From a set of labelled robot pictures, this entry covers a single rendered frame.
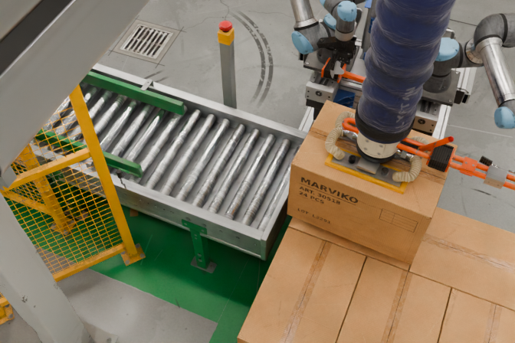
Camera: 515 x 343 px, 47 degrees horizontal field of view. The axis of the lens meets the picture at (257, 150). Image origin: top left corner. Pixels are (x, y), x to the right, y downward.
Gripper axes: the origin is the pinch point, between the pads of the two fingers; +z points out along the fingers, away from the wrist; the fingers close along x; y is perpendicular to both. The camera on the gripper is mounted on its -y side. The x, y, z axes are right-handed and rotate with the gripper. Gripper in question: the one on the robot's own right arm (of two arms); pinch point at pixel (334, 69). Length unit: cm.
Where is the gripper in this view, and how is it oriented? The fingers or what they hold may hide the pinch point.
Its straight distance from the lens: 266.1
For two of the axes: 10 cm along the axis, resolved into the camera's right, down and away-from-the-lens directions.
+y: 9.0, 3.3, -2.8
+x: 4.3, -7.1, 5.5
